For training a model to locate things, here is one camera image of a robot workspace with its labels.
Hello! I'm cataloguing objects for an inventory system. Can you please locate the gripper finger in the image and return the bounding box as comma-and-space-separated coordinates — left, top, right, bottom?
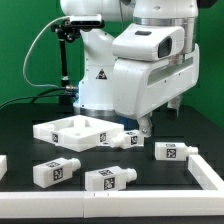
167, 95, 182, 116
138, 115, 152, 138

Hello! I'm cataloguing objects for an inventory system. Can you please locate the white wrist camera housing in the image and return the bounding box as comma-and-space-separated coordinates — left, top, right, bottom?
112, 23, 185, 62

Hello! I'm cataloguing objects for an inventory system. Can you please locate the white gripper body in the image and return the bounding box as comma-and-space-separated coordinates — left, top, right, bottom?
112, 45, 199, 119

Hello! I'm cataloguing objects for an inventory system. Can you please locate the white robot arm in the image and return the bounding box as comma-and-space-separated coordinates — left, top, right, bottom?
60, 0, 199, 136

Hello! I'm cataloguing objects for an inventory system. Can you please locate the grey camera cable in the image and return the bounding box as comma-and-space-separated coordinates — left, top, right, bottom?
22, 15, 79, 93

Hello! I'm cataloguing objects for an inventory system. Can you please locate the black camera on stand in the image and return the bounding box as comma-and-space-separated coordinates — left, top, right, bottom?
51, 14, 105, 105

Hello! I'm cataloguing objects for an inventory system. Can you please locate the white square table top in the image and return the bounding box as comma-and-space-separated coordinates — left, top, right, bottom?
33, 115, 124, 152

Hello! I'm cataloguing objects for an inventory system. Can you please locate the white block left edge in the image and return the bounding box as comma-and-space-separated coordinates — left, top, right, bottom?
0, 155, 7, 180

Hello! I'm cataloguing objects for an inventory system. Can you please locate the black cable on table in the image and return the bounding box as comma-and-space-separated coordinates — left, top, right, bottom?
0, 87, 74, 110

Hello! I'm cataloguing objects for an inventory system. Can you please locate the white L-shaped fence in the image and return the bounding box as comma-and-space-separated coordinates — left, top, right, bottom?
0, 155, 224, 219

